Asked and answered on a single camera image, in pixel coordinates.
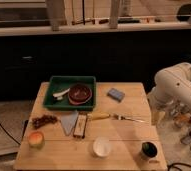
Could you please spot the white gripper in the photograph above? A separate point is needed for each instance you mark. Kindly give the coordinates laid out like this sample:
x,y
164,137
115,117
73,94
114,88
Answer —
x,y
157,110

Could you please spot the blue sponge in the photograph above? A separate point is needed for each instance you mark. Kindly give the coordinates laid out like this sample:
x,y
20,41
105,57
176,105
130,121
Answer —
x,y
116,94

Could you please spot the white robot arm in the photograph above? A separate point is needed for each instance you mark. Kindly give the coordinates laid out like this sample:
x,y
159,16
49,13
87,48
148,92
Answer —
x,y
171,84

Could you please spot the dark green cup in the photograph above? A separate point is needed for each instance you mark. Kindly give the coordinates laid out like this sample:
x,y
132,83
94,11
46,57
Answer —
x,y
149,150

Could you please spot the white paper cup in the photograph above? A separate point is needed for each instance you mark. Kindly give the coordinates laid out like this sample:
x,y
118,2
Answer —
x,y
102,147

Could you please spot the dark red bowl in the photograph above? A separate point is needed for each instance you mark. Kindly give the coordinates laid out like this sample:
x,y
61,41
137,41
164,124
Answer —
x,y
79,94

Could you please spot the light blue triangular cloth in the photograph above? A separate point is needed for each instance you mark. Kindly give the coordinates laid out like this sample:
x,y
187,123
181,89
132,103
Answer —
x,y
68,121

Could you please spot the green plastic tray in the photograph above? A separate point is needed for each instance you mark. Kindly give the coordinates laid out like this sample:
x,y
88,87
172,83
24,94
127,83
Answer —
x,y
61,83

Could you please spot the white brush in tray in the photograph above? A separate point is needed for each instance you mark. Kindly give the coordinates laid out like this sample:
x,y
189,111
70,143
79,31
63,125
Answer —
x,y
60,95

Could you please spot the bunch of dark grapes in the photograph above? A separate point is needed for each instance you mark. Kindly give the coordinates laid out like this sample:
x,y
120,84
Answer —
x,y
38,122

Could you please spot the orange peach fruit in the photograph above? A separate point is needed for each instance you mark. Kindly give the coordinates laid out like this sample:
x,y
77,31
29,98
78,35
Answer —
x,y
36,139

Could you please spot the wooden handled fork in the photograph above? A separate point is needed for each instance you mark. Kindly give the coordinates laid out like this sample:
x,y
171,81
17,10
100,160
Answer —
x,y
97,116

